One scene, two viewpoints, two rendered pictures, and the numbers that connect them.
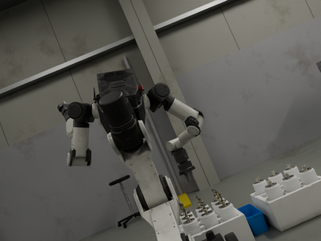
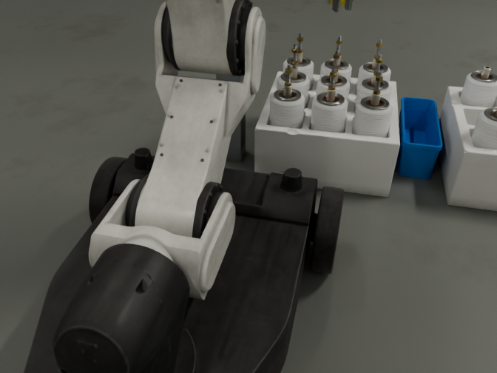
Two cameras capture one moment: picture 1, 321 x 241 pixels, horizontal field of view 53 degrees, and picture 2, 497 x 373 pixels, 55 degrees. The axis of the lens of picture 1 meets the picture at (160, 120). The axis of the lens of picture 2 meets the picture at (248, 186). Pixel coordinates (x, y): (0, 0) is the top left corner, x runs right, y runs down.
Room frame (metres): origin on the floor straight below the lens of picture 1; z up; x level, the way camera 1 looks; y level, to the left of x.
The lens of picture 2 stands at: (0.83, -0.14, 0.85)
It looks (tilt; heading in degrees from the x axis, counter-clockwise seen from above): 37 degrees down; 15
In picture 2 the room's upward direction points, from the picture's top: straight up
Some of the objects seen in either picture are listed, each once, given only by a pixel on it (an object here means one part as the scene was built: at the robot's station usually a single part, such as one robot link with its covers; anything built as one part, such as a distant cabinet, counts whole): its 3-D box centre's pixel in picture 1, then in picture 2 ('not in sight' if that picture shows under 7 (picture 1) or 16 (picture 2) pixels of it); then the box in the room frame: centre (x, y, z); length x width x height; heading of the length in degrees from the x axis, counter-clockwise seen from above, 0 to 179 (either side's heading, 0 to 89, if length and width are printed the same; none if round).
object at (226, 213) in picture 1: (230, 219); (369, 132); (2.03, -0.16, 0.16); 0.10 x 0.10 x 0.18
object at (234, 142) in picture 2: not in sight; (231, 112); (2.05, 0.25, 0.16); 0.07 x 0.07 x 0.31; 3
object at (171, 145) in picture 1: (175, 147); not in sight; (2.14, -0.02, 0.69); 0.11 x 0.11 x 0.11; 42
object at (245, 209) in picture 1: (251, 218); (416, 136); (2.21, -0.30, 0.06); 0.30 x 0.11 x 0.12; 2
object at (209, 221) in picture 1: (212, 227); (327, 128); (2.02, -0.04, 0.16); 0.10 x 0.10 x 0.18
